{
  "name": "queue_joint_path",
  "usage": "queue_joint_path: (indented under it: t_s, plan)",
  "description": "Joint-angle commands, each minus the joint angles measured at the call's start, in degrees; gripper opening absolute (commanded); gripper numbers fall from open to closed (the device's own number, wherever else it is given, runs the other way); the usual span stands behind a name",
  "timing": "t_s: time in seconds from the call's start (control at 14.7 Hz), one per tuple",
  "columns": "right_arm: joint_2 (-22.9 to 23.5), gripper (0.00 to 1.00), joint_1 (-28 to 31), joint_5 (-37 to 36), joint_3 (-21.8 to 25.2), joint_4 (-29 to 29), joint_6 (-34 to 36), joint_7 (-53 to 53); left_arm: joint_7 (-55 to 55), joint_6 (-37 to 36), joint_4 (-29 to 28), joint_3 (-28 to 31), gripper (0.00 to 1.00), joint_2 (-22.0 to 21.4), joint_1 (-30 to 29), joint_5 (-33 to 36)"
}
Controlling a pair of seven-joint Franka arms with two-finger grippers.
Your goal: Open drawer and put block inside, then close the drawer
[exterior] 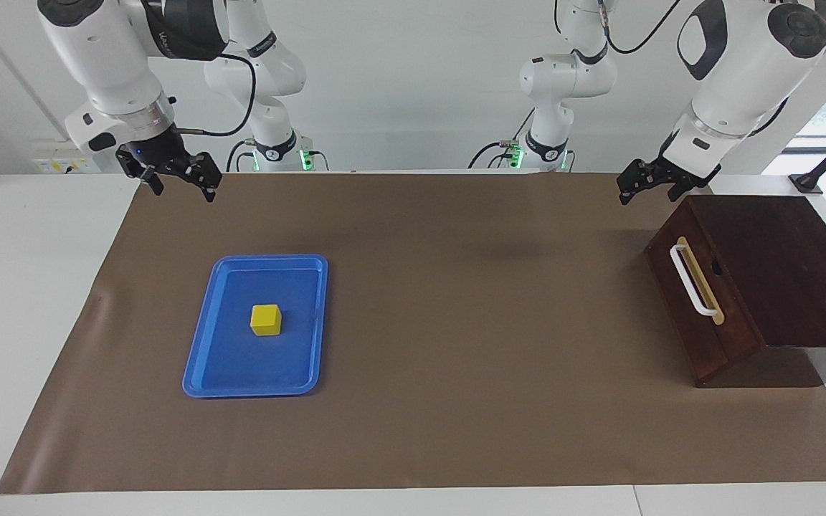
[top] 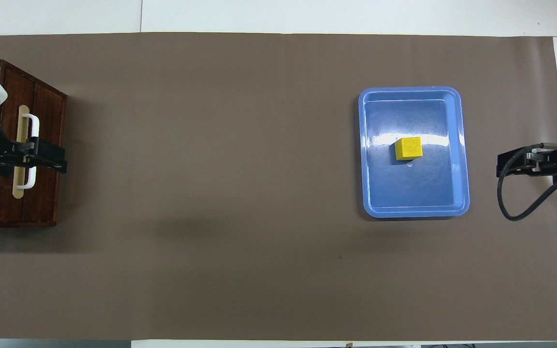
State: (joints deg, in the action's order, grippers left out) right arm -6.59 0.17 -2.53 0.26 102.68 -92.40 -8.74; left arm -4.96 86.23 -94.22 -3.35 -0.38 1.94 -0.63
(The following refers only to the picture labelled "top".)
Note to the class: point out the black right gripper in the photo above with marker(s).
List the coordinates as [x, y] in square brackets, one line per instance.
[549, 166]

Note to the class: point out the wooden drawer with dark front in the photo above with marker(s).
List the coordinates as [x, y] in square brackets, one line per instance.
[46, 116]

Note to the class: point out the yellow block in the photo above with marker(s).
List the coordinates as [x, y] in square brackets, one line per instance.
[408, 148]

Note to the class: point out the blue plastic tray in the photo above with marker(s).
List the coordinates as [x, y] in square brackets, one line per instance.
[409, 193]

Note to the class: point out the brown paper table mat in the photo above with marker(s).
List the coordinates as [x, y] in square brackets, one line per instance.
[240, 193]

